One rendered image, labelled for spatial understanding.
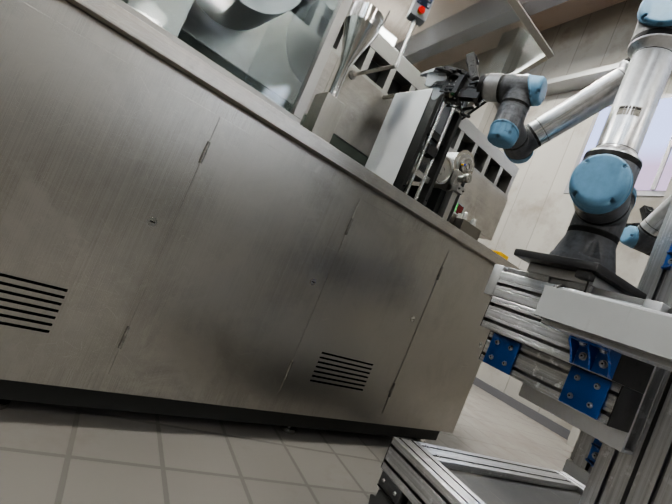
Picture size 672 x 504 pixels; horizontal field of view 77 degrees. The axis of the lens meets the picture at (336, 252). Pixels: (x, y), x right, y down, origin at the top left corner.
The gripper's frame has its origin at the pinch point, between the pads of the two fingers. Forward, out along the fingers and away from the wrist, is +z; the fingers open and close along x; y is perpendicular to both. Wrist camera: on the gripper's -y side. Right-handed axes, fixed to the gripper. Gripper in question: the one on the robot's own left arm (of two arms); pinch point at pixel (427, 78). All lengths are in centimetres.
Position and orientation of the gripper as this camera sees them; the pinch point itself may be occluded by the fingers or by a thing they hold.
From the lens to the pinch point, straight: 143.8
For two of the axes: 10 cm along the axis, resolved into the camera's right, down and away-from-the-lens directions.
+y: -4.6, 8.8, -1.4
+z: -7.5, -2.9, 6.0
